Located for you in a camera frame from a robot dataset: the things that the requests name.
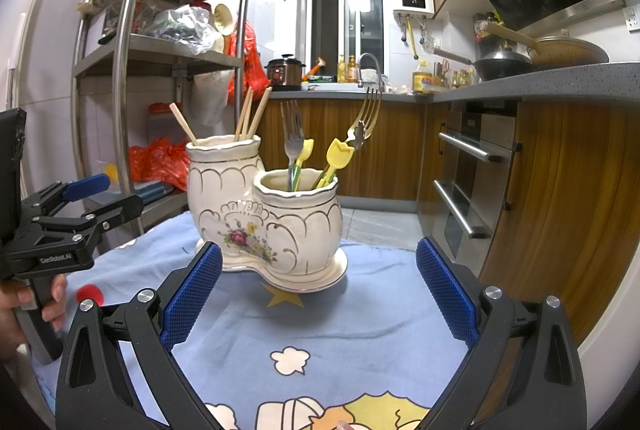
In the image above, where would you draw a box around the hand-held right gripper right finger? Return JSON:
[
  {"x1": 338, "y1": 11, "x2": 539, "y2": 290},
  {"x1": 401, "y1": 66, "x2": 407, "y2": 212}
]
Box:
[{"x1": 415, "y1": 236, "x2": 588, "y2": 430}]

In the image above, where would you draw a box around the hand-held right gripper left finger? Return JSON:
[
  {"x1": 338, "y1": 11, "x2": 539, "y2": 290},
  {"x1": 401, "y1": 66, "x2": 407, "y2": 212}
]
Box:
[{"x1": 55, "y1": 241, "x2": 223, "y2": 430}]

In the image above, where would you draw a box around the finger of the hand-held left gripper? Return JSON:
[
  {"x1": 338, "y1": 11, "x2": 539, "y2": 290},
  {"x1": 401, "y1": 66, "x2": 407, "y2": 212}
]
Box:
[
  {"x1": 22, "y1": 174, "x2": 112, "y2": 218},
  {"x1": 35, "y1": 194, "x2": 144, "y2": 255}
]

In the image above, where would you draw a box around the white ceramic utensil holder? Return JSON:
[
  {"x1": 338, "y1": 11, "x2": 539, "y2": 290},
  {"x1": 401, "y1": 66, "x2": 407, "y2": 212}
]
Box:
[{"x1": 186, "y1": 135, "x2": 348, "y2": 293}]

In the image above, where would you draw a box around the yellow tulip green stem utensil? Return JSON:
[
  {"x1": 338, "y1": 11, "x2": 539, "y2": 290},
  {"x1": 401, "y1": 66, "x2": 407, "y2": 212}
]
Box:
[
  {"x1": 290, "y1": 138, "x2": 316, "y2": 191},
  {"x1": 312, "y1": 139, "x2": 355, "y2": 189}
]

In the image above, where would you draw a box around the silver fork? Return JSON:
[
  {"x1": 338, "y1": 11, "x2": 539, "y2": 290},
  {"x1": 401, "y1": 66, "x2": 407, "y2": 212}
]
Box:
[{"x1": 280, "y1": 100, "x2": 306, "y2": 191}]

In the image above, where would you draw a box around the gold fork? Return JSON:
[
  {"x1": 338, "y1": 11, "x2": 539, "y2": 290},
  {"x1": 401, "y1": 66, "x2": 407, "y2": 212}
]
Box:
[{"x1": 347, "y1": 87, "x2": 383, "y2": 145}]

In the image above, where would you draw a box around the person's left forearm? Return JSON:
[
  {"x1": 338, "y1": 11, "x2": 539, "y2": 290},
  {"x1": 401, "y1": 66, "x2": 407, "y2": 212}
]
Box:
[{"x1": 0, "y1": 352, "x2": 38, "y2": 430}]

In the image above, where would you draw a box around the person's left hand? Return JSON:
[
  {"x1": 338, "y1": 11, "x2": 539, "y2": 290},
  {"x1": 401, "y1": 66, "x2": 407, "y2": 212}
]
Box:
[{"x1": 0, "y1": 274, "x2": 68, "y2": 361}]

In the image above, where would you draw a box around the crumpled red plastic bag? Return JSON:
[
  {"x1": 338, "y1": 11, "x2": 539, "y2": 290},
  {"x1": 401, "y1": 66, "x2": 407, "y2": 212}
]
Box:
[{"x1": 127, "y1": 137, "x2": 193, "y2": 191}]

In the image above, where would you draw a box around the red ball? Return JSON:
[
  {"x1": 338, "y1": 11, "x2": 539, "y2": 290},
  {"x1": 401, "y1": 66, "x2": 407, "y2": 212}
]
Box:
[{"x1": 76, "y1": 284, "x2": 103, "y2": 305}]

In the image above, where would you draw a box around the clear container with red lid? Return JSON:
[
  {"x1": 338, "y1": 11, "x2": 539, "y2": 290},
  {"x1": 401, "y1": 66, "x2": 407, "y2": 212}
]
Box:
[{"x1": 146, "y1": 102, "x2": 178, "y2": 145}]

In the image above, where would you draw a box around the blue printed tablecloth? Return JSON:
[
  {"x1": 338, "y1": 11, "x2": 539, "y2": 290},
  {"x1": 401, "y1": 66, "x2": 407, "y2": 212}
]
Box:
[{"x1": 30, "y1": 210, "x2": 481, "y2": 430}]

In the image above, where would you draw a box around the built-in steel oven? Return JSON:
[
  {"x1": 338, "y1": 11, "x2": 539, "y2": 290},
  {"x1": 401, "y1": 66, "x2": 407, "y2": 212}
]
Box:
[{"x1": 432, "y1": 102, "x2": 518, "y2": 261}]

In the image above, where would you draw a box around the hanging white plastic bag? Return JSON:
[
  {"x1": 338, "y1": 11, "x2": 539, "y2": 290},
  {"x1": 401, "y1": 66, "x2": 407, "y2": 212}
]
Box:
[{"x1": 192, "y1": 70, "x2": 236, "y2": 128}]

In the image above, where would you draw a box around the wooden base cabinet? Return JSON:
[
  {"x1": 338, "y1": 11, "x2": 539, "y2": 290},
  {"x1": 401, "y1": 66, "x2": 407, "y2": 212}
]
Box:
[
  {"x1": 480, "y1": 102, "x2": 640, "y2": 346},
  {"x1": 260, "y1": 97, "x2": 441, "y2": 203}
]

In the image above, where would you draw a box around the clear plastic bag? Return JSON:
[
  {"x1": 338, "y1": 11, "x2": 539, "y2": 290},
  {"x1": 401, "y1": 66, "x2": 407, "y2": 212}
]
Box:
[{"x1": 150, "y1": 4, "x2": 221, "y2": 55}]

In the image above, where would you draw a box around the hanging red plastic bag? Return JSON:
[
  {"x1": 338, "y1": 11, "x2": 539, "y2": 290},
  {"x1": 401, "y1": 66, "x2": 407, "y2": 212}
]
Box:
[{"x1": 227, "y1": 20, "x2": 271, "y2": 103}]

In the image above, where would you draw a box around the black rice cooker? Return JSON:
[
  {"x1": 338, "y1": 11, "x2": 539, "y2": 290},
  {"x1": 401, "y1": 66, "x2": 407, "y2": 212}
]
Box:
[{"x1": 264, "y1": 54, "x2": 306, "y2": 91}]

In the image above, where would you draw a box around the yellow cooking oil bottle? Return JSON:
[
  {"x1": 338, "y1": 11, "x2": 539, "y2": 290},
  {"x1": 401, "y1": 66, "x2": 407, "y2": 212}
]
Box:
[{"x1": 412, "y1": 60, "x2": 435, "y2": 93}]

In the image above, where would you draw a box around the cluster of condiment bottles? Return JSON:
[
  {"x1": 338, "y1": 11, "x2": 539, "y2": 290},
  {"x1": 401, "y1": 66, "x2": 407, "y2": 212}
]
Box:
[{"x1": 435, "y1": 60, "x2": 476, "y2": 90}]

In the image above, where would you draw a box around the cream perforated strainer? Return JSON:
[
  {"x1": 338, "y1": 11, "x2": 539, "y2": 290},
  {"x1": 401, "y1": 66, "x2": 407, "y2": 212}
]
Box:
[{"x1": 212, "y1": 2, "x2": 236, "y2": 35}]

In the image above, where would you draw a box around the black wok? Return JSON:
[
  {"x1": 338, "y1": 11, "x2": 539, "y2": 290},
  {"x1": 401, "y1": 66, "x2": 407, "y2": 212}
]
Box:
[{"x1": 432, "y1": 48, "x2": 533, "y2": 81}]

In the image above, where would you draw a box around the chrome faucet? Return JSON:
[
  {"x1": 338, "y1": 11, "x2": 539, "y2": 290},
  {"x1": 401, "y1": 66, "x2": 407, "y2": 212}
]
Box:
[{"x1": 356, "y1": 53, "x2": 386, "y2": 93}]

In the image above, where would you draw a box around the sliding window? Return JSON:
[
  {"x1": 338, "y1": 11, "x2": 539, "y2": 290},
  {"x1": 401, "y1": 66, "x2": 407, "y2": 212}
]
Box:
[{"x1": 305, "y1": 0, "x2": 388, "y2": 78}]

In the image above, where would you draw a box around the brown wok with wooden handle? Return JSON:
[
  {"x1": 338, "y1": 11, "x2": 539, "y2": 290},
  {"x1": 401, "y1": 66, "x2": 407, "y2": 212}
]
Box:
[{"x1": 482, "y1": 22, "x2": 611, "y2": 68}]

